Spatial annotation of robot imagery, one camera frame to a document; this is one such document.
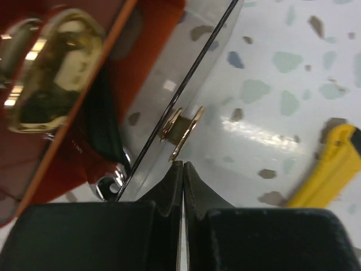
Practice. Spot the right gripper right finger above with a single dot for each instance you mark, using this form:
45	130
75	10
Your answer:
223	237

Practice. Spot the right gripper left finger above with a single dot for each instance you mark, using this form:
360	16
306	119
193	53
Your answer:
140	235

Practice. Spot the clear acrylic drawer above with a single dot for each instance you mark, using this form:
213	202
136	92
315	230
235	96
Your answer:
189	55

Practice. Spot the black-handled adjustable wrench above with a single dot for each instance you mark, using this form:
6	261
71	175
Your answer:
103	136

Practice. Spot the yellow utility knife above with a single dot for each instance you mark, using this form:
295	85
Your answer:
337	165

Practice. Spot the orange drawer box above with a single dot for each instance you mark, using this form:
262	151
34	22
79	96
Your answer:
51	53

